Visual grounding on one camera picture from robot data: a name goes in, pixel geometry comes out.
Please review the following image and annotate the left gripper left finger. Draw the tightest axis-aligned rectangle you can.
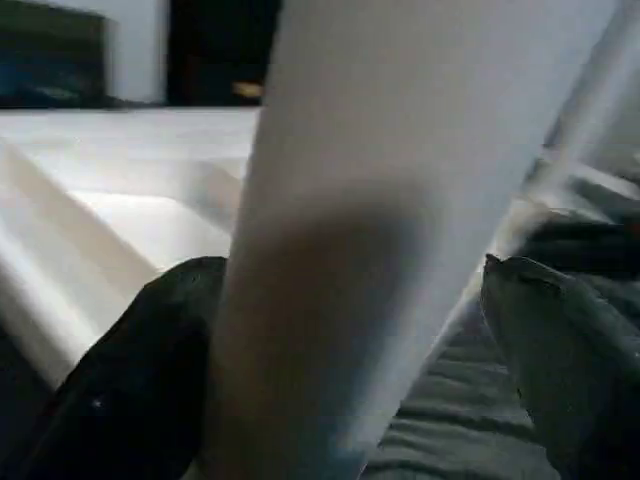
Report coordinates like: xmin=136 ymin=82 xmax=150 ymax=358
xmin=15 ymin=256 xmax=231 ymax=480

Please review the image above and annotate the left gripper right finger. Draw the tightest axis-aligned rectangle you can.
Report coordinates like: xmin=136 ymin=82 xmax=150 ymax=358
xmin=480 ymin=252 xmax=640 ymax=480

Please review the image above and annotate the white plastic table leg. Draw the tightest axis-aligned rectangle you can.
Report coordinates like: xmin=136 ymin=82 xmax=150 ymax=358
xmin=195 ymin=0 xmax=626 ymax=480
xmin=525 ymin=0 xmax=640 ymax=201

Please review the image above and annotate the black work mat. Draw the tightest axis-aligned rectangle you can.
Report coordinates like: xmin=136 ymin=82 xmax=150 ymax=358
xmin=0 ymin=160 xmax=640 ymax=480

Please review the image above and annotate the white plastic table top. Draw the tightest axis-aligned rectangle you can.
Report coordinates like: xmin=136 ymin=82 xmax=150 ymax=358
xmin=0 ymin=105 xmax=263 ymax=391

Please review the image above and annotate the small yellow tag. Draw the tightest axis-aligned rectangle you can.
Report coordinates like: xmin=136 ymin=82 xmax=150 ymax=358
xmin=232 ymin=82 xmax=265 ymax=102

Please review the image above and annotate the white cabinet with glass doors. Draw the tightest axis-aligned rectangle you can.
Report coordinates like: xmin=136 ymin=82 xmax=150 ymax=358
xmin=0 ymin=0 xmax=171 ymax=109

